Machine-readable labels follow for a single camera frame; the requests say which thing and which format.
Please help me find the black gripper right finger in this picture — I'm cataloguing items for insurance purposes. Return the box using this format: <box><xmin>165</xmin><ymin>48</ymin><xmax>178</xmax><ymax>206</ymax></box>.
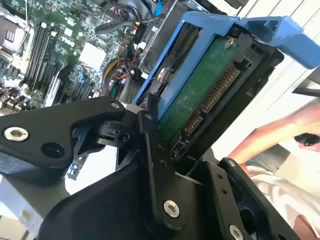
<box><xmin>189</xmin><ymin>156</ymin><xmax>286</xmax><ymax>240</ymax></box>

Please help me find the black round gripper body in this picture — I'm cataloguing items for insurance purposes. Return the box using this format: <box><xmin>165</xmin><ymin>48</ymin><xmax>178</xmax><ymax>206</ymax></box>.
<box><xmin>37</xmin><ymin>159</ymin><xmax>227</xmax><ymax>240</ymax></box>

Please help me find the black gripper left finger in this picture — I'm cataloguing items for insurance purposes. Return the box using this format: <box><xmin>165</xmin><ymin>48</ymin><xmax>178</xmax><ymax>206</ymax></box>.
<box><xmin>0</xmin><ymin>92</ymin><xmax>187</xmax><ymax>232</ymax></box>

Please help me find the hard disk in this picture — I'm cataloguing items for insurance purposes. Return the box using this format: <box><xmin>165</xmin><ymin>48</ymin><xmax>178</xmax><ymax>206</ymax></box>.
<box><xmin>132</xmin><ymin>11</ymin><xmax>320</xmax><ymax>163</ymax></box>

